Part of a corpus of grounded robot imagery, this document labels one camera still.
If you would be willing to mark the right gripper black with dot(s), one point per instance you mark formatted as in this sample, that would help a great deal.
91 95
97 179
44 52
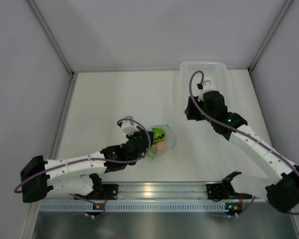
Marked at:
192 112

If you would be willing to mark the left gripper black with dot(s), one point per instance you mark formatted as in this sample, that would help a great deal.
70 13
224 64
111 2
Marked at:
144 133

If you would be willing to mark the green fake melon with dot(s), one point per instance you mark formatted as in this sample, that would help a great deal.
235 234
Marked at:
159 135

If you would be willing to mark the pink fake egg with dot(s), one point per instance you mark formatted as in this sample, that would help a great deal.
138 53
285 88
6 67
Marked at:
161 146

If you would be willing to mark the clear zip top bag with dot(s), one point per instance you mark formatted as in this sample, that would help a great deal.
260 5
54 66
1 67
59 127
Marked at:
170 139

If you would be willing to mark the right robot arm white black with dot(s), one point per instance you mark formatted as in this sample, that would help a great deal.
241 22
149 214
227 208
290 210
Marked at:
280 187

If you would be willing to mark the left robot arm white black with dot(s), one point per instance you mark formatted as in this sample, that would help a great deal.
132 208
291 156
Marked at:
81 176

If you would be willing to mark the white plastic basket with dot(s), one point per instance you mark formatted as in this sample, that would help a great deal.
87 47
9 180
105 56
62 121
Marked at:
212 70

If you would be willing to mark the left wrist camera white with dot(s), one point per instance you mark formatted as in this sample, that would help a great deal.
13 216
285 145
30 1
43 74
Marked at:
127 126

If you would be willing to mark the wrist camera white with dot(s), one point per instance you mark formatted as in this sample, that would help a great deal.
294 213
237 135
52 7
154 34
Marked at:
127 126
206 86

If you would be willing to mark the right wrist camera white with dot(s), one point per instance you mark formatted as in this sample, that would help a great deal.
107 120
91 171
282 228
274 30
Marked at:
206 86

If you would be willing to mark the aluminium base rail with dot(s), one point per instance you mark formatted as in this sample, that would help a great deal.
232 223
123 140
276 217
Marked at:
163 191

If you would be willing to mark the white slotted cable duct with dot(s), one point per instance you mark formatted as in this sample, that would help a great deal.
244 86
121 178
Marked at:
211 207

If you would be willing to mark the left aluminium frame post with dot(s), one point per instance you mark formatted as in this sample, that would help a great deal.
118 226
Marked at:
49 34

